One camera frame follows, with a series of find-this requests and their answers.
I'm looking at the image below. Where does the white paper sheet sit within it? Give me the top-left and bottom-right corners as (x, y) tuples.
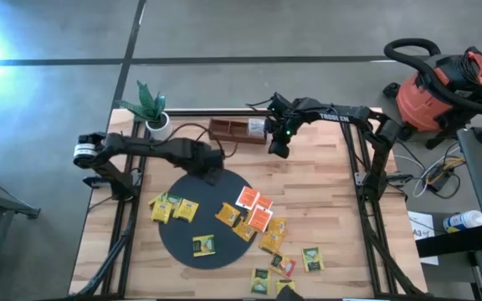
(408, 211), (439, 267)

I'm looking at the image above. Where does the white floor cable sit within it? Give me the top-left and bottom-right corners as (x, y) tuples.
(395, 154), (464, 198)

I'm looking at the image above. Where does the red yellow tea packet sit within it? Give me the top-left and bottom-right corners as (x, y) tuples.
(269, 253), (297, 279)

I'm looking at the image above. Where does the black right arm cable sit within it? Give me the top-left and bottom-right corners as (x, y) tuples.
(244, 96), (276, 109)

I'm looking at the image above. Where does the orange shop vacuum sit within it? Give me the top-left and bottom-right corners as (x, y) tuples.
(382, 45), (482, 150)

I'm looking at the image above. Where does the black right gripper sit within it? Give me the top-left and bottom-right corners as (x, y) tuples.
(267, 109), (303, 160)

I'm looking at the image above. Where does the green yellow tea packet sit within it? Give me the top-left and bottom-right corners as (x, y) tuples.
(192, 234), (217, 258)
(301, 247), (326, 273)

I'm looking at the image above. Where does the dark green tea packet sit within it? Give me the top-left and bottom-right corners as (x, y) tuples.
(249, 268), (272, 296)

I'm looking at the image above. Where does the red shop vacuum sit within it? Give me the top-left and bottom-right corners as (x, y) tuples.
(382, 37), (482, 143)

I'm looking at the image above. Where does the brown wooden organizer box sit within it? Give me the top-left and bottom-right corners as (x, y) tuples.
(208, 118), (269, 145)

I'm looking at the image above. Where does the white blue spray can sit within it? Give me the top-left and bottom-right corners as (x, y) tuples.
(442, 210), (482, 233)

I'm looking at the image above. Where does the yellow floor cable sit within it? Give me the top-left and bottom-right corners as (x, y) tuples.
(427, 157), (464, 185)

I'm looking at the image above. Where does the green plant in white pot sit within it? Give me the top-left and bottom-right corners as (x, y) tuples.
(115, 79), (174, 141)

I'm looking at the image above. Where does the round dark woven placemat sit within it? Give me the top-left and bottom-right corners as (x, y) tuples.
(158, 169), (259, 271)

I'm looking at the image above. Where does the black power adapter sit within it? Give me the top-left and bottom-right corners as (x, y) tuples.
(427, 171), (454, 191)

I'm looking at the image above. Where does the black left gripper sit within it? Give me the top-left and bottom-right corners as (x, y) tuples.
(182, 141), (225, 187)

